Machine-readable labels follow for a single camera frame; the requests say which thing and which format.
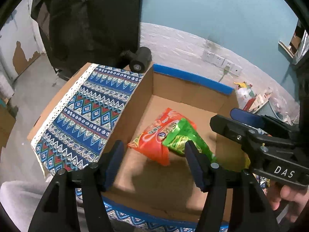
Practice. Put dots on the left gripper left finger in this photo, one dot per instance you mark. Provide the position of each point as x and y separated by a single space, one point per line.
98 177

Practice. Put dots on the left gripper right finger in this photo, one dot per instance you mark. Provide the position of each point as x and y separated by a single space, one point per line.
210 178

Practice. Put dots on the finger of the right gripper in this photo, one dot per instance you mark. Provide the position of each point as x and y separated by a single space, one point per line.
230 129
247 118

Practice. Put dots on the green snack bag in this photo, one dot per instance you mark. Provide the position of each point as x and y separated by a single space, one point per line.
183 132

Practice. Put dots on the orange red snack bag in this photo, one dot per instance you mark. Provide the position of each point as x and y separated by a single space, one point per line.
150 141

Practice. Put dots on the person's right hand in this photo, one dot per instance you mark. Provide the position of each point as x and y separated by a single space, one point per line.
298 199

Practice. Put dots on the red white shopping bag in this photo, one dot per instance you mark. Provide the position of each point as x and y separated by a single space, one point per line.
245 95

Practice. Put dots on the blue cardboard box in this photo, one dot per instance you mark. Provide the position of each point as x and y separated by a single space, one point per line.
154 187

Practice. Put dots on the patterned blue tablecloth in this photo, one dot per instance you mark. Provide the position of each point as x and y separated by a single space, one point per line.
78 128

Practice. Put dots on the wooden window ledge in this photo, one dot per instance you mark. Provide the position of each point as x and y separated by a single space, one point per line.
287 49

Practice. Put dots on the silver foil curtain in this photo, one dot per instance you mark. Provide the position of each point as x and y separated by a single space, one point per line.
303 48

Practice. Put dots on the black roller device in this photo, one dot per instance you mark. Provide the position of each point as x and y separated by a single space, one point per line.
139 61

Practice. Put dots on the white wall outlet strip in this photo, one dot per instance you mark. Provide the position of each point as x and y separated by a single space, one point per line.
222 63

